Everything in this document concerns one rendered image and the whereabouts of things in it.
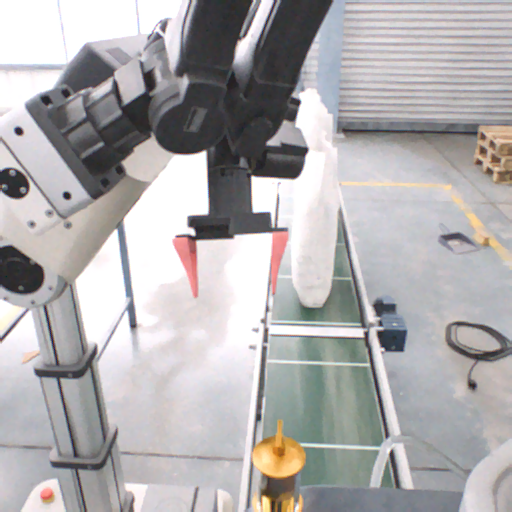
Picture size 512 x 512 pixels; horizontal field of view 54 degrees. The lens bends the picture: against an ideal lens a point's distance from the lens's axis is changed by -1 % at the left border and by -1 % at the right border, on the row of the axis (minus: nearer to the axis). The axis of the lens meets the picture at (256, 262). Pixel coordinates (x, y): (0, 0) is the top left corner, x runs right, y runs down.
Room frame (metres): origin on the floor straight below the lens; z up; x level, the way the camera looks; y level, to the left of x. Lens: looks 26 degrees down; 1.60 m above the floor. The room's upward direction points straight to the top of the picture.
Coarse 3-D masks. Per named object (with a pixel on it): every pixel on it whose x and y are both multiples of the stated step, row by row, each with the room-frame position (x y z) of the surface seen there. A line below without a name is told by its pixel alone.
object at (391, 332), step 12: (384, 300) 1.98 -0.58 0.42; (372, 312) 1.89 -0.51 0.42; (384, 312) 1.94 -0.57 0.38; (396, 312) 1.95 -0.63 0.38; (384, 324) 1.83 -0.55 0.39; (396, 324) 1.83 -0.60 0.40; (384, 336) 1.80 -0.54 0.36; (396, 336) 1.79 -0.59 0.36; (384, 348) 1.80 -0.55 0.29; (396, 348) 1.79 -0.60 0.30
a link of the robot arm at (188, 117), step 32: (192, 0) 0.50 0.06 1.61; (224, 0) 0.49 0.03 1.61; (192, 32) 0.50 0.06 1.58; (224, 32) 0.51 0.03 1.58; (192, 64) 0.51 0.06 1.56; (224, 64) 0.52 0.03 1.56; (160, 96) 0.52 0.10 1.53; (192, 96) 0.51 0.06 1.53; (160, 128) 0.52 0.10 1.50; (192, 128) 0.53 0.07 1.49; (224, 128) 0.54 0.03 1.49
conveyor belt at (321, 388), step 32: (288, 352) 1.65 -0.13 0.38; (320, 352) 1.65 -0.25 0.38; (352, 352) 1.65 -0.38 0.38; (288, 384) 1.46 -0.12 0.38; (320, 384) 1.46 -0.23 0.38; (352, 384) 1.46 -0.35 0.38; (288, 416) 1.30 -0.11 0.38; (320, 416) 1.30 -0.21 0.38; (352, 416) 1.29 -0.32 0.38; (320, 448) 1.16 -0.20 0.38; (352, 448) 1.15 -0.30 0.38; (320, 480) 1.03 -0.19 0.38; (352, 480) 1.03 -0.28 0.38; (384, 480) 1.03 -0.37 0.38
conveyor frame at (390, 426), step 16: (256, 368) 1.50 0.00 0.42; (256, 384) 1.41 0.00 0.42; (384, 384) 1.41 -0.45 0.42; (256, 400) 1.33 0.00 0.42; (384, 400) 1.36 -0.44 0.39; (256, 416) 1.31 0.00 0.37; (384, 416) 1.33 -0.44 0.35; (256, 432) 1.31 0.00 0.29; (384, 432) 1.30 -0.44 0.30; (400, 432) 1.18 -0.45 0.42; (400, 448) 1.12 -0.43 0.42; (400, 464) 1.07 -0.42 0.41; (400, 480) 1.04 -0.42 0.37; (240, 496) 0.95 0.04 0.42
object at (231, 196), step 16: (208, 176) 0.61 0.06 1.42; (240, 176) 0.60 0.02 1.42; (208, 192) 0.60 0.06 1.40; (224, 192) 0.59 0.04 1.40; (240, 192) 0.59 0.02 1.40; (208, 208) 0.60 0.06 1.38; (224, 208) 0.58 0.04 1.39; (240, 208) 0.58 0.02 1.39; (192, 224) 0.57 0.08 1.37; (208, 224) 0.57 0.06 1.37; (224, 224) 0.59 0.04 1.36
